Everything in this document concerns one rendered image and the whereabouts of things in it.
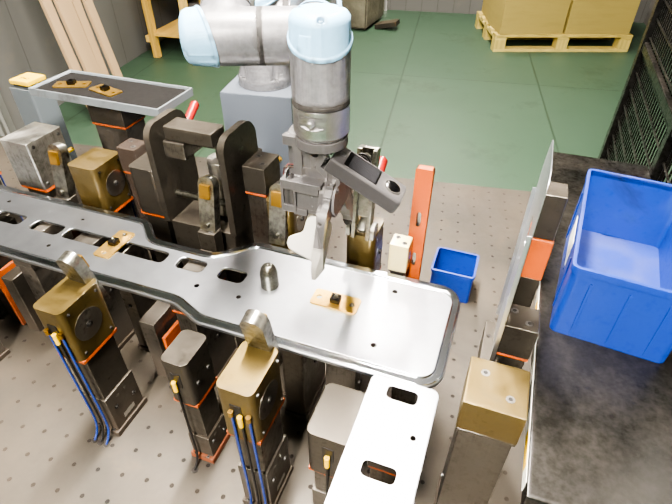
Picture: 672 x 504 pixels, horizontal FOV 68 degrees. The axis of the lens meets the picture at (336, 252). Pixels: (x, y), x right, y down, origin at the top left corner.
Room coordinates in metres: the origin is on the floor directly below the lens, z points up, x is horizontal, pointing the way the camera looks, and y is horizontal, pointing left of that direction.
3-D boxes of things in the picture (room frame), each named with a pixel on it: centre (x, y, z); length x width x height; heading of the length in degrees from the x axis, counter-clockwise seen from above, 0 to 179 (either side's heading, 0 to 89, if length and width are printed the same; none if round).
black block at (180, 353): (0.51, 0.25, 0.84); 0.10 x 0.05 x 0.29; 160
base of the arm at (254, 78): (1.39, 0.20, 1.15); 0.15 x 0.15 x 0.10
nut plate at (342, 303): (0.61, 0.00, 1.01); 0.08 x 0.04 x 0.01; 70
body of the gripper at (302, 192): (0.62, 0.03, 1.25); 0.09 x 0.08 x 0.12; 70
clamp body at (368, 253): (0.78, -0.06, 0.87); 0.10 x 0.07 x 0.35; 160
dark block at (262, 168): (0.90, 0.15, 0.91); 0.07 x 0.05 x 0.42; 160
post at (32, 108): (1.26, 0.78, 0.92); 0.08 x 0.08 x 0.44; 70
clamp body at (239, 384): (0.43, 0.13, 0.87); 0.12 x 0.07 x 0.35; 160
